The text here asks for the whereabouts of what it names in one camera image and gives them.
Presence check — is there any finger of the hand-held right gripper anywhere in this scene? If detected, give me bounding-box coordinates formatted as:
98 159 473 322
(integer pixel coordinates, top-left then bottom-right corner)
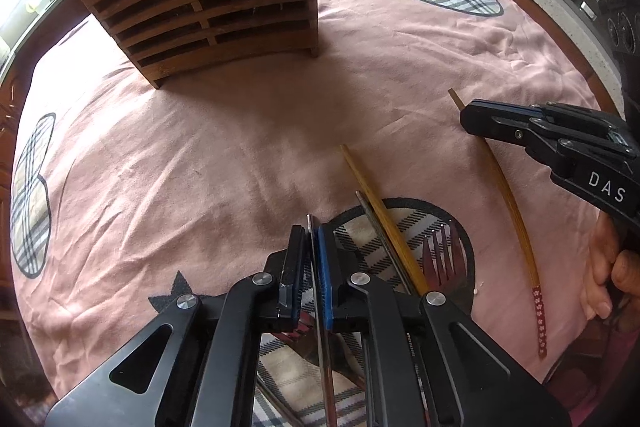
459 102 632 158
475 99 608 124

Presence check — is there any person's right hand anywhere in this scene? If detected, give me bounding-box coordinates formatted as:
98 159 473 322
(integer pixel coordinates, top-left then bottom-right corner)
580 214 640 322

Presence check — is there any metal fork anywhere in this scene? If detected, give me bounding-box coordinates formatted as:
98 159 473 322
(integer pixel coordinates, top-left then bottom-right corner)
421 226 467 295

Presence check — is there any metal chopstick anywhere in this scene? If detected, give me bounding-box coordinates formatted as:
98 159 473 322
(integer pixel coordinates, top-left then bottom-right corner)
354 190 422 297
306 213 338 427

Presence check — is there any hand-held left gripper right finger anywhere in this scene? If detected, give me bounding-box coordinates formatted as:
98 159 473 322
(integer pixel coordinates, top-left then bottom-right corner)
319 222 572 427

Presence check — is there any wooden chopstick with red end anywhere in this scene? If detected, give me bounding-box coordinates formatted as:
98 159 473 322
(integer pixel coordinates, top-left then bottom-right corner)
448 88 549 357
340 143 430 297

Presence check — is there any pink blanket with plaid hearts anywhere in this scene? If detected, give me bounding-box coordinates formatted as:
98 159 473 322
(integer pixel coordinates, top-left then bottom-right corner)
9 0 616 427

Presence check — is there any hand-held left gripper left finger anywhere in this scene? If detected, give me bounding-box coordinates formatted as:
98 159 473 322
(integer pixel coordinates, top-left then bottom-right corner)
44 226 312 427

